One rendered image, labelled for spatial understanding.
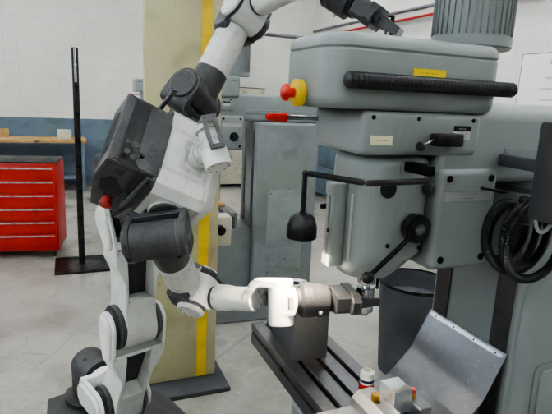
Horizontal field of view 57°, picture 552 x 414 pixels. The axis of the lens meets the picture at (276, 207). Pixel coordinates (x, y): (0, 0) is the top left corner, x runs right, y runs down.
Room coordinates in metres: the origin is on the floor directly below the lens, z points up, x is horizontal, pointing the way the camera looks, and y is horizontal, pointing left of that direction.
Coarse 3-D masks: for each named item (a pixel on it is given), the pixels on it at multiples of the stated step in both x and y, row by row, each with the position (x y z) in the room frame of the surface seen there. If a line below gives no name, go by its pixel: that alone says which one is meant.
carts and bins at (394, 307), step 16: (400, 272) 3.36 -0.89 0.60; (416, 272) 3.35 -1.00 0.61; (432, 272) 3.31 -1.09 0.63; (384, 288) 3.06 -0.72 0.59; (400, 288) 3.29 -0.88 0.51; (416, 288) 3.30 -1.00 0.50; (432, 288) 3.28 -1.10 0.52; (384, 304) 3.05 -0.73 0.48; (400, 304) 2.95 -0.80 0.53; (416, 304) 2.91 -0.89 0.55; (432, 304) 2.91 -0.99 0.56; (384, 320) 3.05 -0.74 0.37; (400, 320) 2.95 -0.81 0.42; (416, 320) 2.92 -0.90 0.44; (384, 336) 3.04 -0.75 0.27; (400, 336) 2.95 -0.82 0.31; (384, 352) 3.04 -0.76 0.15; (400, 352) 2.96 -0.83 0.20; (384, 368) 3.04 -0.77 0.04
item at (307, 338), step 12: (300, 324) 1.47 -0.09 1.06; (312, 324) 1.48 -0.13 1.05; (324, 324) 1.50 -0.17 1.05; (276, 336) 1.62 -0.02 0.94; (288, 336) 1.50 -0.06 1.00; (300, 336) 1.47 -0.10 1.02; (312, 336) 1.48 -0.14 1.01; (324, 336) 1.50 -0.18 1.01; (288, 348) 1.49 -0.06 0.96; (300, 348) 1.47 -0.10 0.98; (312, 348) 1.48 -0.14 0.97; (324, 348) 1.50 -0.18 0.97; (300, 360) 1.47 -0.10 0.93
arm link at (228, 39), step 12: (228, 0) 1.50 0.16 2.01; (240, 0) 1.47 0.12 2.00; (228, 12) 1.47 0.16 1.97; (216, 24) 1.50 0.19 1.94; (228, 24) 1.49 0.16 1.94; (216, 36) 1.48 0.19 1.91; (228, 36) 1.47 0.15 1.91; (240, 36) 1.49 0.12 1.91; (216, 48) 1.46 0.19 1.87; (228, 48) 1.47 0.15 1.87; (240, 48) 1.50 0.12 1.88; (204, 60) 1.45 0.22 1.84; (216, 60) 1.45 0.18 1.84; (228, 60) 1.47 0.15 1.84; (228, 72) 1.48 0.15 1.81
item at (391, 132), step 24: (336, 120) 1.23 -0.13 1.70; (360, 120) 1.13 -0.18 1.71; (384, 120) 1.14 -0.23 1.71; (408, 120) 1.16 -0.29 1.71; (432, 120) 1.19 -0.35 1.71; (456, 120) 1.21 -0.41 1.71; (336, 144) 1.22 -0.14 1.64; (360, 144) 1.12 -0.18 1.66; (384, 144) 1.14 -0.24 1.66; (408, 144) 1.16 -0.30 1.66
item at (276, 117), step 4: (268, 116) 1.26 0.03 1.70; (272, 116) 1.26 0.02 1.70; (276, 116) 1.26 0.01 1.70; (280, 116) 1.27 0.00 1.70; (284, 116) 1.27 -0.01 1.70; (288, 116) 1.28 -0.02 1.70; (292, 116) 1.29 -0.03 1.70; (296, 116) 1.29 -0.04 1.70; (300, 116) 1.29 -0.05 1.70; (304, 116) 1.30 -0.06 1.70; (308, 116) 1.30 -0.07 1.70; (312, 116) 1.31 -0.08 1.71; (316, 116) 1.31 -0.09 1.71; (268, 120) 1.26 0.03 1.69; (272, 120) 1.26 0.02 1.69; (276, 120) 1.27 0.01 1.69; (280, 120) 1.27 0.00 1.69; (284, 120) 1.27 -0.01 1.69; (308, 120) 1.31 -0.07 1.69; (312, 120) 1.31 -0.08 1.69; (316, 120) 1.31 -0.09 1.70
